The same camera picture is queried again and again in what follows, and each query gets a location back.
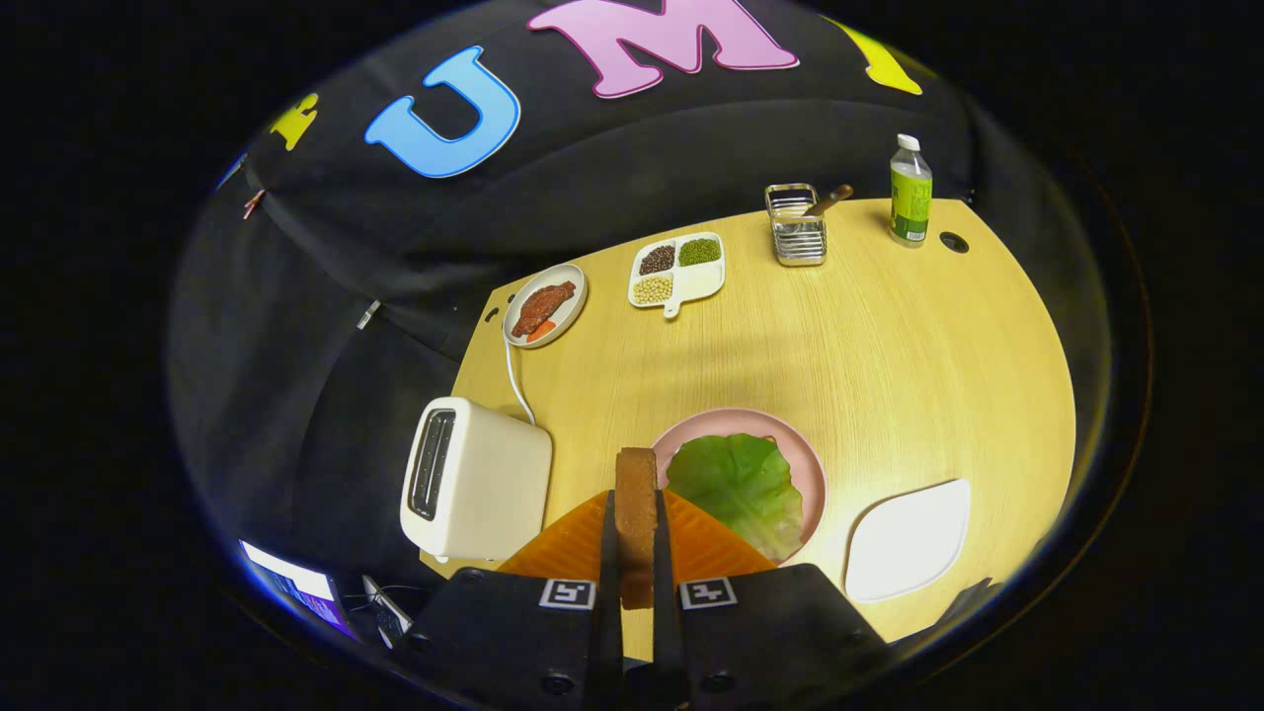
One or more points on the black backdrop cloth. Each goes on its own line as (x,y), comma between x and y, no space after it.
(395,257)

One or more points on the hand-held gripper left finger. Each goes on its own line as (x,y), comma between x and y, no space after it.
(609,632)

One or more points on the white divided tray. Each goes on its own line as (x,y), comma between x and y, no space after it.
(696,281)

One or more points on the wooden spoon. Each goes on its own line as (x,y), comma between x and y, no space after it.
(834,197)

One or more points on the lit computer monitor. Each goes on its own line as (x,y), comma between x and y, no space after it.
(296,588)

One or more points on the green label drink bottle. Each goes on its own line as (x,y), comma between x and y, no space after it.
(910,197)

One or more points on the white leaf-shaped plate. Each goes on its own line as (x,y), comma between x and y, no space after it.
(908,543)

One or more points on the brown meat slice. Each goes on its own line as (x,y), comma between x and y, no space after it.
(543,306)

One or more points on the dark bean pile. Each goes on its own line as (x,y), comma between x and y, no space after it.
(657,260)

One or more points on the pink cloth clip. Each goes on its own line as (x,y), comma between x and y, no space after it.
(254,202)

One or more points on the pink round plate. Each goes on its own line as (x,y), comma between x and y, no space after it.
(731,420)

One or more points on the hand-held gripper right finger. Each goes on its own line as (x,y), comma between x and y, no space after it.
(667,632)

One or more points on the cream white toaster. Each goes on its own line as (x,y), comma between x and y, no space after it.
(494,484)

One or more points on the pale soybean pile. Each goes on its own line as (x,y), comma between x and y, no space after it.
(653,289)

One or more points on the toasted bread slice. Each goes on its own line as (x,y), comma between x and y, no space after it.
(637,523)

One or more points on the small round grey plate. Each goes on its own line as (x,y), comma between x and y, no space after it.
(575,281)

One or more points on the green bean pile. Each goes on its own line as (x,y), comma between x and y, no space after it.
(699,252)

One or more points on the white cloth clip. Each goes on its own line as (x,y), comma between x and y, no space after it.
(368,314)

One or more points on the orange carrot piece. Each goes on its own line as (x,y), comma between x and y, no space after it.
(541,332)

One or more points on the green lettuce leaf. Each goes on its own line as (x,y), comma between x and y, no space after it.
(741,484)

